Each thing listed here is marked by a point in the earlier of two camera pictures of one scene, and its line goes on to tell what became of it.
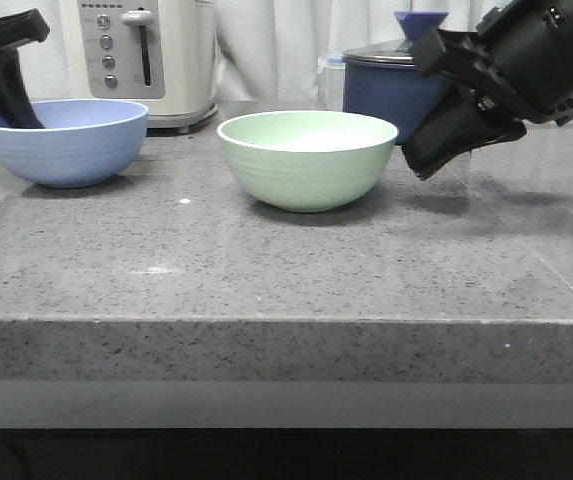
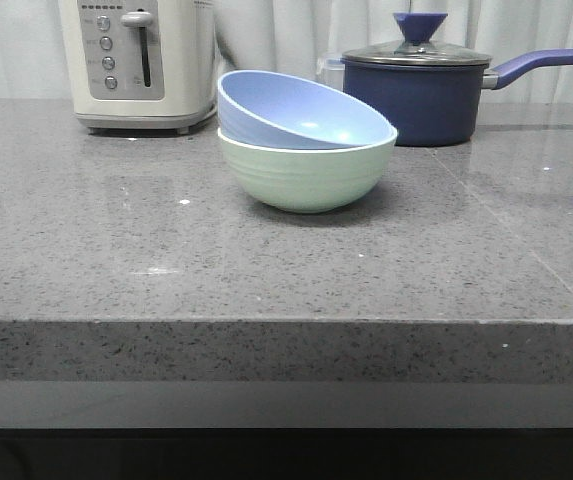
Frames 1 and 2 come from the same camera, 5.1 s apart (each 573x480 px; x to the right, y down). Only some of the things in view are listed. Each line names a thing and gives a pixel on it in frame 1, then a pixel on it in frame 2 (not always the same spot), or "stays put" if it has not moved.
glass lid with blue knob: x=410 y=25 stays put
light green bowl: x=307 y=160 stays put
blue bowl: x=83 y=142 -> x=285 y=110
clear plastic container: x=329 y=83 stays put
